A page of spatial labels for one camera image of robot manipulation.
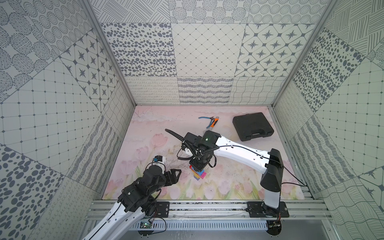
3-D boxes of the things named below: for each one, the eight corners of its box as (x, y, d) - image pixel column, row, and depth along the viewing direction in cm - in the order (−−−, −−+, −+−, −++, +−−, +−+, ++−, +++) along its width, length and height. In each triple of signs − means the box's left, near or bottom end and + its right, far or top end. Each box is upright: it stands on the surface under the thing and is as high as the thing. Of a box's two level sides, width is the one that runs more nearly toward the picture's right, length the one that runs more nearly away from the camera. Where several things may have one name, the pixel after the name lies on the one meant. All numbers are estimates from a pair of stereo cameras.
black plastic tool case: (241, 142, 101) (243, 138, 97) (231, 120, 114) (233, 116, 109) (272, 136, 105) (275, 132, 100) (259, 116, 117) (261, 111, 113)
